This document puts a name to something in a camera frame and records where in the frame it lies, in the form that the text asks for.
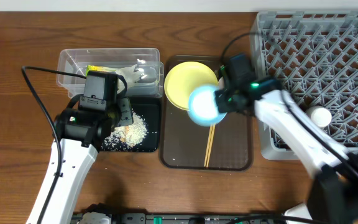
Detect right wooden chopstick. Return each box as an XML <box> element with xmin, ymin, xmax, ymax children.
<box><xmin>206</xmin><ymin>124</ymin><xmax>216</xmax><ymax>168</ymax></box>

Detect light blue bowl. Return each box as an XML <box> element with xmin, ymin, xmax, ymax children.
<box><xmin>188</xmin><ymin>84</ymin><xmax>227</xmax><ymax>127</ymax></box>

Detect pink bowl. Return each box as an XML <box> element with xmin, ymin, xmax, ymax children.
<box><xmin>218</xmin><ymin>77</ymin><xmax>224</xmax><ymax>90</ymax></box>

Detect white tissue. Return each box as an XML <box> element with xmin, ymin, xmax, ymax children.
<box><xmin>114</xmin><ymin>65</ymin><xmax>148</xmax><ymax>96</ymax></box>

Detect pale green cup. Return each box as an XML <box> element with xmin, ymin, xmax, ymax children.
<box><xmin>306</xmin><ymin>106</ymin><xmax>332</xmax><ymax>128</ymax></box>

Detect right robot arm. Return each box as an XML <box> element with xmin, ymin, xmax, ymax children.
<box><xmin>215</xmin><ymin>66</ymin><xmax>358</xmax><ymax>223</ymax></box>

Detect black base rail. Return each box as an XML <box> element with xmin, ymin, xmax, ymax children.
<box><xmin>71</xmin><ymin>203</ymin><xmax>316</xmax><ymax>224</ymax></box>

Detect black tray bin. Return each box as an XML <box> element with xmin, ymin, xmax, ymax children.
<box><xmin>101</xmin><ymin>96</ymin><xmax>162</xmax><ymax>152</ymax></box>

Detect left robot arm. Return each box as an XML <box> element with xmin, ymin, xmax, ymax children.
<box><xmin>27</xmin><ymin>72</ymin><xmax>133</xmax><ymax>223</ymax></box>

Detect brown plastic serving tray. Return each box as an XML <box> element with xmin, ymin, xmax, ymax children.
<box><xmin>158</xmin><ymin>55</ymin><xmax>254</xmax><ymax>171</ymax></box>

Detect yellow plate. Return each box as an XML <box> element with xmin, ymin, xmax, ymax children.
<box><xmin>164</xmin><ymin>62</ymin><xmax>218</xmax><ymax>110</ymax></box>

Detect rice food scraps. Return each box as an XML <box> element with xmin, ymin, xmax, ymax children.
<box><xmin>103</xmin><ymin>113</ymin><xmax>149</xmax><ymax>151</ymax></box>

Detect yellow green snack wrapper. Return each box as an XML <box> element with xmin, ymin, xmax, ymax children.
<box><xmin>85</xmin><ymin>65</ymin><xmax>117</xmax><ymax>76</ymax></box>

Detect clear plastic bin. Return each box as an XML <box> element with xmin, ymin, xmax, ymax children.
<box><xmin>58</xmin><ymin>48</ymin><xmax>164</xmax><ymax>98</ymax></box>

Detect grey dishwasher rack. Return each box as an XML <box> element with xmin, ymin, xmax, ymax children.
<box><xmin>250</xmin><ymin>11</ymin><xmax>358</xmax><ymax>151</ymax></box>

